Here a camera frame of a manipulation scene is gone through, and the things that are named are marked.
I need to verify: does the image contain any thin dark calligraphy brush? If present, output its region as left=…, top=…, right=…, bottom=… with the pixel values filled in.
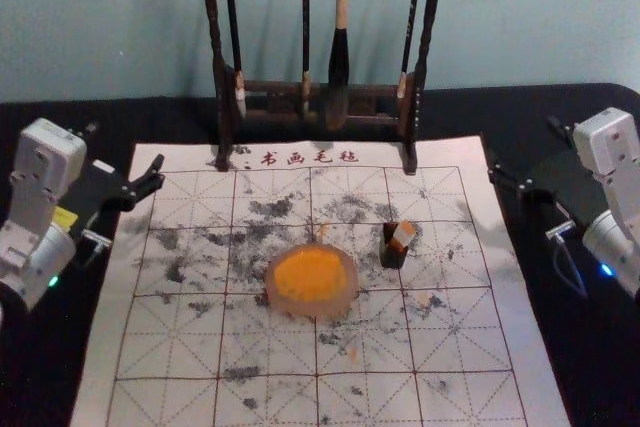
left=395, top=0, right=426, bottom=100
left=298, top=0, right=315, bottom=119
left=219, top=0, right=248, bottom=117

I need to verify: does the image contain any large pale-handled calligraphy brush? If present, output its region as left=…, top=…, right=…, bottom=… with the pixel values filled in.
left=325, top=0, right=352, bottom=131

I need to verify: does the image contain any round dish of orange paste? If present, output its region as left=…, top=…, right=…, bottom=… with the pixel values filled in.
left=263, top=240, right=361, bottom=321

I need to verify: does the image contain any white felt mat red grid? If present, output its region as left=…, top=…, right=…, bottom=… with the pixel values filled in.
left=69, top=134, right=572, bottom=427

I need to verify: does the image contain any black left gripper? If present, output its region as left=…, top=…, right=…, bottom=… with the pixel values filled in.
left=53, top=153, right=167, bottom=268

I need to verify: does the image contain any dark seal stamp orange top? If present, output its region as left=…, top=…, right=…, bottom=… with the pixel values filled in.
left=377, top=218, right=418, bottom=270

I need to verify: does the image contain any thin dark cable silver plug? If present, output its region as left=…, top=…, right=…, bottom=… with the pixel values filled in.
left=544, top=220, right=590, bottom=299
left=81, top=227, right=113, bottom=250

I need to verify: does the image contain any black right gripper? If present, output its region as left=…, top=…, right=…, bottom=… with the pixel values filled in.
left=486, top=148, right=610, bottom=235

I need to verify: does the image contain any black table cloth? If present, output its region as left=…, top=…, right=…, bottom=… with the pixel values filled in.
left=0, top=82, right=640, bottom=427

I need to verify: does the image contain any dark wooden brush rack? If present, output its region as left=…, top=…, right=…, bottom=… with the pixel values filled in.
left=197, top=0, right=447, bottom=176

